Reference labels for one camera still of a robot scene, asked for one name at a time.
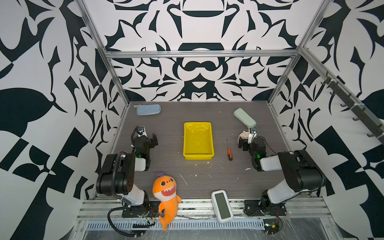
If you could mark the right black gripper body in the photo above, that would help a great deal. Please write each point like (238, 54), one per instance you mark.
(248, 143)

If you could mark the yellow plastic bin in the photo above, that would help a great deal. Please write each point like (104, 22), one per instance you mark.
(198, 141)

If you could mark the orange handled screwdriver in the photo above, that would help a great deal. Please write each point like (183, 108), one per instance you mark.
(229, 152)

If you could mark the blue glasses case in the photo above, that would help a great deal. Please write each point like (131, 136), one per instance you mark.
(147, 110)

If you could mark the pink round clock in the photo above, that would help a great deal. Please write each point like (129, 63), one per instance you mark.
(243, 137)

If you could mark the aluminium frame rail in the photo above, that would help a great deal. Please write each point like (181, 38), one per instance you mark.
(200, 54)

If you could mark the black wall hook rack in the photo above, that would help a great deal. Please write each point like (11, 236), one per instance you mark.
(361, 111)

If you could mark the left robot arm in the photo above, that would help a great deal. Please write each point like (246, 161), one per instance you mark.
(117, 175)

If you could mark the white digital timer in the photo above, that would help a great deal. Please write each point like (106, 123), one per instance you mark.
(222, 206)

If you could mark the orange shark plush toy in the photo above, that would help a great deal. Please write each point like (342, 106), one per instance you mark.
(165, 191)

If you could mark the green glasses case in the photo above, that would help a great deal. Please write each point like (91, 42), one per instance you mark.
(245, 118)

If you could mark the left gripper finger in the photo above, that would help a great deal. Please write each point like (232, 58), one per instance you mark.
(154, 140)
(141, 131)

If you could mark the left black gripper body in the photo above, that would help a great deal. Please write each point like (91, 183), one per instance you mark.
(150, 140)

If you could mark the white slotted cable duct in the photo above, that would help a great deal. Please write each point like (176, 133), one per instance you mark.
(207, 224)

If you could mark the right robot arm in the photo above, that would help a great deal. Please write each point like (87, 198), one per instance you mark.
(301, 174)

